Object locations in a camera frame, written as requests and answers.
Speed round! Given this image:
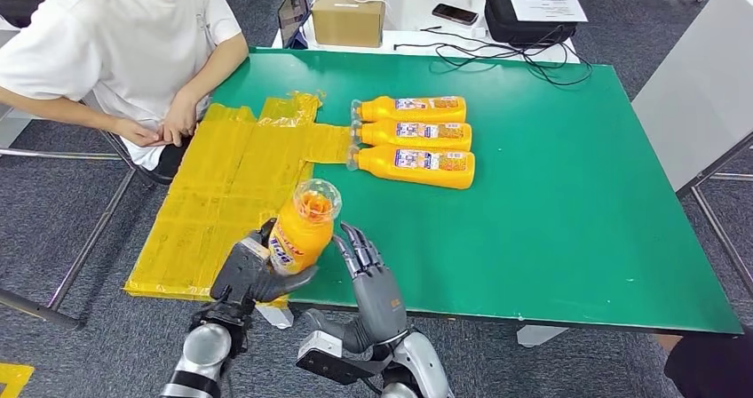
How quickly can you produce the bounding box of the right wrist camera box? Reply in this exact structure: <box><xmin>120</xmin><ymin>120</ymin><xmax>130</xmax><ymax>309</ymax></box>
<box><xmin>296</xmin><ymin>330</ymin><xmax>377</xmax><ymax>386</ymax></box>

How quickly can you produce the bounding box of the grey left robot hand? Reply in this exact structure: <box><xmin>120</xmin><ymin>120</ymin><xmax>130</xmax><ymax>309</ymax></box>
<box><xmin>250</xmin><ymin>217</ymin><xmax>320</xmax><ymax>304</ymax></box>

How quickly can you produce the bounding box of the black cable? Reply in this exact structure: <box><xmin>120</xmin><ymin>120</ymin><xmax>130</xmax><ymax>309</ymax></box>
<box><xmin>392</xmin><ymin>25</ymin><xmax>594</xmax><ymax>87</ymax></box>

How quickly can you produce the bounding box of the orange detergent bottle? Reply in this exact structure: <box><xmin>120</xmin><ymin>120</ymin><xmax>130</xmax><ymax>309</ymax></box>
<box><xmin>351</xmin><ymin>95</ymin><xmax>468</xmax><ymax>124</ymax></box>
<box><xmin>351</xmin><ymin>119</ymin><xmax>473</xmax><ymax>152</ymax></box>
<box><xmin>267</xmin><ymin>179</ymin><xmax>344</xmax><ymax>277</ymax></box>
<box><xmin>346</xmin><ymin>143</ymin><xmax>477</xmax><ymax>191</ymax></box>

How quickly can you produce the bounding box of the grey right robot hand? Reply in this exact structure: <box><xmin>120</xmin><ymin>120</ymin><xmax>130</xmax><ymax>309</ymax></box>
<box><xmin>303</xmin><ymin>221</ymin><xmax>408</xmax><ymax>355</ymax></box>

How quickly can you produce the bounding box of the person's right hand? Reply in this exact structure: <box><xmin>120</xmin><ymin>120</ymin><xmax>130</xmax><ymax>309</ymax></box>
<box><xmin>111</xmin><ymin>115</ymin><xmax>169</xmax><ymax>148</ymax></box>

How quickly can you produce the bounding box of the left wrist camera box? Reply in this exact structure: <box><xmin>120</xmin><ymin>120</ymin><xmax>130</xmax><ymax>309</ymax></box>
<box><xmin>210</xmin><ymin>235</ymin><xmax>273</xmax><ymax>302</ymax></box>

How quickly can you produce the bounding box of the brown cardboard box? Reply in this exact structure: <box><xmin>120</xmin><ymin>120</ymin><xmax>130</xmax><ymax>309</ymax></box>
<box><xmin>310</xmin><ymin>0</ymin><xmax>388</xmax><ymax>49</ymax></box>

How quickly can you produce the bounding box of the white table foot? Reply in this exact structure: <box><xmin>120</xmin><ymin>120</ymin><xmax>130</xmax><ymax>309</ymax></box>
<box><xmin>516</xmin><ymin>324</ymin><xmax>569</xmax><ymax>348</ymax></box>
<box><xmin>256</xmin><ymin>304</ymin><xmax>294</xmax><ymax>330</ymax></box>

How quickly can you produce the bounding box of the person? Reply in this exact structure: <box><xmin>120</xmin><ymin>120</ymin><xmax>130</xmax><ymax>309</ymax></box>
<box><xmin>0</xmin><ymin>0</ymin><xmax>251</xmax><ymax>173</ymax></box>
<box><xmin>655</xmin><ymin>330</ymin><xmax>753</xmax><ymax>398</ymax></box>

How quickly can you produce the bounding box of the yellow taped mat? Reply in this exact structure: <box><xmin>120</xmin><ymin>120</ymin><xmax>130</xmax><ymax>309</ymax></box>
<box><xmin>123</xmin><ymin>91</ymin><xmax>354</xmax><ymax>311</ymax></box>

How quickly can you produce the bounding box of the grey table with metal legs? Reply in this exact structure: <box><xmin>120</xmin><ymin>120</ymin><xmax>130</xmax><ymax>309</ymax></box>
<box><xmin>630</xmin><ymin>0</ymin><xmax>753</xmax><ymax>297</ymax></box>
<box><xmin>0</xmin><ymin>103</ymin><xmax>175</xmax><ymax>330</ymax></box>

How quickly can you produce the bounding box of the black carry bag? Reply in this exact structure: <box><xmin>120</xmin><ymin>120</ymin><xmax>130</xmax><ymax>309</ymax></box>
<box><xmin>483</xmin><ymin>0</ymin><xmax>579</xmax><ymax>46</ymax></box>

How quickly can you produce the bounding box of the black smartphone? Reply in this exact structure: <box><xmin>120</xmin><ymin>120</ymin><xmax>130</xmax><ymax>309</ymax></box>
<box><xmin>432</xmin><ymin>2</ymin><xmax>480</xmax><ymax>27</ymax></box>

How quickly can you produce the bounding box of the person's left hand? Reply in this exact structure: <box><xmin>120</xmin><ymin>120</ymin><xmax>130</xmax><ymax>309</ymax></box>
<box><xmin>162</xmin><ymin>89</ymin><xmax>202</xmax><ymax>147</ymax></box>

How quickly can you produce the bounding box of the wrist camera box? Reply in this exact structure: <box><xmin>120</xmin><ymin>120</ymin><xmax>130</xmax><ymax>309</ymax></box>
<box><xmin>296</xmin><ymin>330</ymin><xmax>377</xmax><ymax>386</ymax></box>
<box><xmin>210</xmin><ymin>235</ymin><xmax>273</xmax><ymax>302</ymax></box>

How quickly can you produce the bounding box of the white table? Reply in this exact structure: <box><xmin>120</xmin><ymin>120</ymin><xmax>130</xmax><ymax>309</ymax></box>
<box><xmin>271</xmin><ymin>0</ymin><xmax>583</xmax><ymax>65</ymax></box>

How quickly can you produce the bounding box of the black case with yellow stripe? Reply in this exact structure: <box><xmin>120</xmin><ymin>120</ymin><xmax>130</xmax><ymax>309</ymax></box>
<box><xmin>0</xmin><ymin>0</ymin><xmax>72</xmax><ymax>28</ymax></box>

